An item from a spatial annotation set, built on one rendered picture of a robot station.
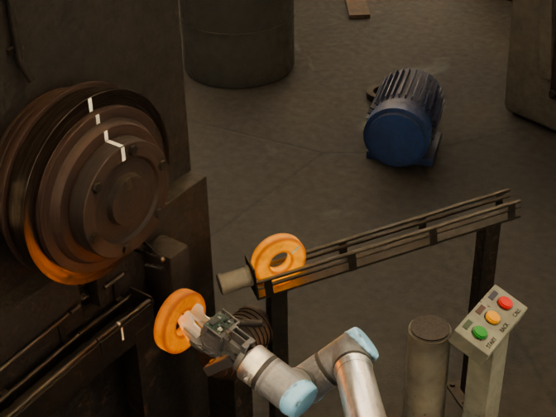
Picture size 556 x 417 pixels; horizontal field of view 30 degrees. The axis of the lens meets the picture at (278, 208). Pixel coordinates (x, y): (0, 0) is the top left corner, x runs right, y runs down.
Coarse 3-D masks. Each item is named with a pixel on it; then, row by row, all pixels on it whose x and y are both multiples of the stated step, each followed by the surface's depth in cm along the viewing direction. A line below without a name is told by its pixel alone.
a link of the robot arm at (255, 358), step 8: (248, 352) 231; (256, 352) 231; (264, 352) 231; (248, 360) 230; (256, 360) 230; (264, 360) 230; (240, 368) 231; (248, 368) 230; (256, 368) 229; (240, 376) 232; (248, 376) 230; (248, 384) 232
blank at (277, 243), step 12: (264, 240) 279; (276, 240) 278; (288, 240) 279; (264, 252) 278; (276, 252) 280; (288, 252) 281; (300, 252) 283; (252, 264) 280; (264, 264) 280; (288, 264) 285; (300, 264) 285; (264, 276) 282
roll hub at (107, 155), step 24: (144, 144) 232; (96, 168) 223; (120, 168) 230; (144, 168) 237; (72, 192) 224; (120, 192) 230; (144, 192) 237; (72, 216) 226; (96, 216) 228; (120, 216) 232; (144, 216) 242; (120, 240) 238; (144, 240) 244
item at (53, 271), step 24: (72, 96) 228; (96, 96) 227; (120, 96) 234; (48, 120) 223; (72, 120) 223; (24, 144) 222; (48, 144) 220; (168, 144) 254; (24, 168) 220; (168, 168) 257; (24, 192) 219; (24, 216) 221; (24, 240) 223; (48, 264) 232
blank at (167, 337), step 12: (168, 300) 238; (180, 300) 238; (192, 300) 242; (168, 312) 237; (180, 312) 240; (204, 312) 248; (156, 324) 238; (168, 324) 237; (156, 336) 238; (168, 336) 239; (180, 336) 243; (168, 348) 240; (180, 348) 244
